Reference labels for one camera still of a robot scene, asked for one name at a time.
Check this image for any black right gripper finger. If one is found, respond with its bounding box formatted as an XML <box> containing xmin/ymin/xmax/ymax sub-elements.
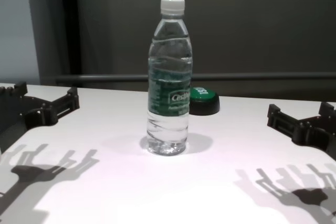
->
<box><xmin>319</xmin><ymin>102</ymin><xmax>336</xmax><ymax>120</ymax></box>
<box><xmin>267</xmin><ymin>104</ymin><xmax>300</xmax><ymax>137</ymax></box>

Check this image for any clear water bottle green label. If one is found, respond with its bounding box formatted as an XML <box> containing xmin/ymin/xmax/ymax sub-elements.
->
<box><xmin>145</xmin><ymin>0</ymin><xmax>194</xmax><ymax>156</ymax></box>

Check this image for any green button black base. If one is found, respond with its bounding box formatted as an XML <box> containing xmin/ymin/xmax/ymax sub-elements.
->
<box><xmin>188</xmin><ymin>87</ymin><xmax>221</xmax><ymax>116</ymax></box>

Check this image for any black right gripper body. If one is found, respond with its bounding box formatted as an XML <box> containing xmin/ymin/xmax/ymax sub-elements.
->
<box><xmin>292</xmin><ymin>115</ymin><xmax>336</xmax><ymax>161</ymax></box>

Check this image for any grey horizontal rail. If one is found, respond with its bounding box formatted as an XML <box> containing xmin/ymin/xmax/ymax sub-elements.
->
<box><xmin>55</xmin><ymin>73</ymin><xmax>336</xmax><ymax>83</ymax></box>

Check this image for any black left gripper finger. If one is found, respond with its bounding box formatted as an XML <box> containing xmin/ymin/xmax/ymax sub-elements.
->
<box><xmin>55</xmin><ymin>87</ymin><xmax>80</xmax><ymax>121</ymax></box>
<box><xmin>0</xmin><ymin>81</ymin><xmax>28</xmax><ymax>98</ymax></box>

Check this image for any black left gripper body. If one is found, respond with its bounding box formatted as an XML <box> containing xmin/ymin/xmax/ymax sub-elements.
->
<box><xmin>0</xmin><ymin>94</ymin><xmax>58</xmax><ymax>154</ymax></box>

